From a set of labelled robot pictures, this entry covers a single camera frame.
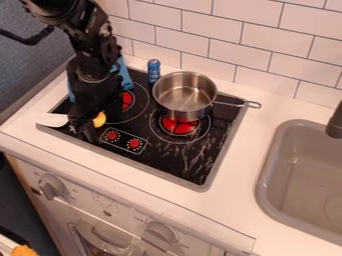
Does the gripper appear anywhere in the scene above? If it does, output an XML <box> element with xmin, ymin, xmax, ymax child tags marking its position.
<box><xmin>65</xmin><ymin>64</ymin><xmax>126</xmax><ymax>145</ymax></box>

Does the blue cloth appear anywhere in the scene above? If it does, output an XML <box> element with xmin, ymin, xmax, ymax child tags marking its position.
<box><xmin>65</xmin><ymin>54</ymin><xmax>135</xmax><ymax>103</ymax></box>

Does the blue can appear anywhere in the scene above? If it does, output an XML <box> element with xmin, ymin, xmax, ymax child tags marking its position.
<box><xmin>145</xmin><ymin>58</ymin><xmax>163</xmax><ymax>85</ymax></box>

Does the toy stove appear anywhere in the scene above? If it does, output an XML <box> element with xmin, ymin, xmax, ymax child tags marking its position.
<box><xmin>36</xmin><ymin>67</ymin><xmax>249</xmax><ymax>194</ymax></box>

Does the silver pot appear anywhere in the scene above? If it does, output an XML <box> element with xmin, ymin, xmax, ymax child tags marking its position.
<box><xmin>150</xmin><ymin>70</ymin><xmax>264</xmax><ymax>123</ymax></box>

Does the toy sink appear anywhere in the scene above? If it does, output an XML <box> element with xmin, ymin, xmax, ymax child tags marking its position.
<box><xmin>255</xmin><ymin>119</ymin><xmax>342</xmax><ymax>247</ymax></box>

